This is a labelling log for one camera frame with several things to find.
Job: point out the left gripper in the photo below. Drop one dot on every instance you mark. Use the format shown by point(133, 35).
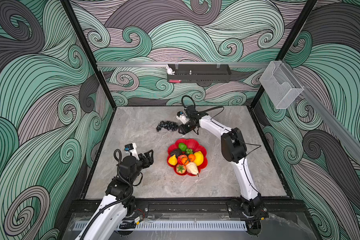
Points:
point(143, 161)

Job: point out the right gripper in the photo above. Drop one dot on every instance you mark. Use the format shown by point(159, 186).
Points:
point(183, 129)

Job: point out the black grape bunch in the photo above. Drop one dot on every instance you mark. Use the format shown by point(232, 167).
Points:
point(167, 125)

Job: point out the small yellow lemon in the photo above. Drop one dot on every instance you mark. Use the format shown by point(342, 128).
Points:
point(173, 160)

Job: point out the red flower-shaped fruit bowl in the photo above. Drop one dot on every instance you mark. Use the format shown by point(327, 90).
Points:
point(195, 146)

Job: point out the dark avocado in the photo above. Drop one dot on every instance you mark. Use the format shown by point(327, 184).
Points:
point(176, 152)

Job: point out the green lime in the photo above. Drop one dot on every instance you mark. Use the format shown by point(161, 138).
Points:
point(183, 147)

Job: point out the red apple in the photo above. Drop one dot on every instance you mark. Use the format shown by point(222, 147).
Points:
point(180, 157)

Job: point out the red strawberry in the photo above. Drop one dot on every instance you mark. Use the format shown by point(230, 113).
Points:
point(181, 169)

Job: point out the orange tangerine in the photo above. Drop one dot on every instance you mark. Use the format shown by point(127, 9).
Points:
point(191, 157)
point(185, 161)

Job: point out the large yellow lemon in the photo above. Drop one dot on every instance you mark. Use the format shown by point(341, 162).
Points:
point(199, 158)

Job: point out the beige pear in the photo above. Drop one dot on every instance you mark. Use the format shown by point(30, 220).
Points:
point(192, 168)

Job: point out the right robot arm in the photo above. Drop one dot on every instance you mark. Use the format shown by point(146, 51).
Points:
point(234, 150)

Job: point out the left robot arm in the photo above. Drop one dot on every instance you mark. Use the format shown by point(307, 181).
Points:
point(117, 209)

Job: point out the white figurine on shelf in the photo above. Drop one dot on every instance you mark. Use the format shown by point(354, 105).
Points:
point(170, 71)

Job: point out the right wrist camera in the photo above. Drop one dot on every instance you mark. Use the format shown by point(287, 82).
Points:
point(181, 116)

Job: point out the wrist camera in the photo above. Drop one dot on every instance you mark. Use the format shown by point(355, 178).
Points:
point(181, 116)
point(131, 149)

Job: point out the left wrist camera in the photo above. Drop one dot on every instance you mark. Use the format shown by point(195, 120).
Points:
point(131, 149)

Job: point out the black wall shelf tray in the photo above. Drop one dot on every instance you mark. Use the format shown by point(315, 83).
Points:
point(201, 74)

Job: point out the aluminium wall rail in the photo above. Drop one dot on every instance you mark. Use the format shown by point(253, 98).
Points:
point(141, 64)

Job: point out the white slotted cable duct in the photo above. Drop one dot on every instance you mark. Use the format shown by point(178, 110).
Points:
point(190, 226)

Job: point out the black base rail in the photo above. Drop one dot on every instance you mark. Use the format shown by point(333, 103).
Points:
point(213, 205)

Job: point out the clear plastic wall bin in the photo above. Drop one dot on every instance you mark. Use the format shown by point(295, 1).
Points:
point(281, 84)

